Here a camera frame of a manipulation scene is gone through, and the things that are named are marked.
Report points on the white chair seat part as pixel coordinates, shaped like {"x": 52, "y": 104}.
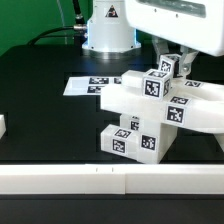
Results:
{"x": 154, "y": 141}

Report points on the white front rail fixture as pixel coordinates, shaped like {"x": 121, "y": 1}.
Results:
{"x": 111, "y": 179}

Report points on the white part at right edge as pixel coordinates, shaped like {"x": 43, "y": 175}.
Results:
{"x": 220, "y": 140}

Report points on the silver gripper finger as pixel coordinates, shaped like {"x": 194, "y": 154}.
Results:
{"x": 160, "y": 46}
{"x": 185, "y": 63}

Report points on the white part at left edge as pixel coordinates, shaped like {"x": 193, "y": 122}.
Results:
{"x": 2, "y": 126}

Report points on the white sheet with four tags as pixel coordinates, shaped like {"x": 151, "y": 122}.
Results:
{"x": 88, "y": 85}

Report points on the white part at edge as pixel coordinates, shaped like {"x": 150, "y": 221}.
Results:
{"x": 2, "y": 126}
{"x": 220, "y": 140}

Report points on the white tagged cube block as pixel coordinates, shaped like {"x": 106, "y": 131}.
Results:
{"x": 170, "y": 63}
{"x": 156, "y": 84}

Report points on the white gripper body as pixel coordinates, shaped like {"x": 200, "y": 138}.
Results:
{"x": 198, "y": 24}

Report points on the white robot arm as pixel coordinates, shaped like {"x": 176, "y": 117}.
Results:
{"x": 108, "y": 30}

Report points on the white chair back frame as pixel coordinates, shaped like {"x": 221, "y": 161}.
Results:
{"x": 190, "y": 104}

